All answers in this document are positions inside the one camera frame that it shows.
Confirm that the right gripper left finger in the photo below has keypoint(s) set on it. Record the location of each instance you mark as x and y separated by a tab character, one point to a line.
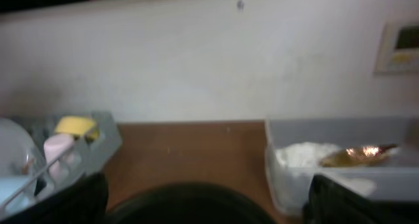
84	202

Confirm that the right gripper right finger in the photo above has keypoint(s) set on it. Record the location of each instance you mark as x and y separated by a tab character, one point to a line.
332	203

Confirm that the white napkin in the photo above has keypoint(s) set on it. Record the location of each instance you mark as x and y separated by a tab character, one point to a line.
302	160

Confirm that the brown snack wrapper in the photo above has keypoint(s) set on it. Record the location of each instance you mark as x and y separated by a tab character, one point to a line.
367	155

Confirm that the pink cup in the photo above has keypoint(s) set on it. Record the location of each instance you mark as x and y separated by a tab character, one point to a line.
58	146

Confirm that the yellow bowl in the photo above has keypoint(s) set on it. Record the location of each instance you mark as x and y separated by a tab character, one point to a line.
78	126

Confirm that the blue cup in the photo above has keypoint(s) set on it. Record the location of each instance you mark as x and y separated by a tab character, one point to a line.
17	193

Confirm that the grey round plate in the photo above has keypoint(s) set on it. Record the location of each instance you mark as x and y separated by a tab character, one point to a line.
17	147

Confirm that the wooden chopstick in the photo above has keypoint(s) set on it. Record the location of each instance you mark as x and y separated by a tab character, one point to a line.
27	166

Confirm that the grey plastic dishwasher rack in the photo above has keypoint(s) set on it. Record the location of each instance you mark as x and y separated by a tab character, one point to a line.
92	154

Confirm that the clear plastic bin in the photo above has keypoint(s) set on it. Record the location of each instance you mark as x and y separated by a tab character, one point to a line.
394	179

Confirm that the round black serving tray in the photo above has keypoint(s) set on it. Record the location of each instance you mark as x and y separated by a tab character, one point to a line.
188	203

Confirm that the framed picture on wall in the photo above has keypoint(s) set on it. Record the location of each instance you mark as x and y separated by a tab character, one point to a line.
398	48

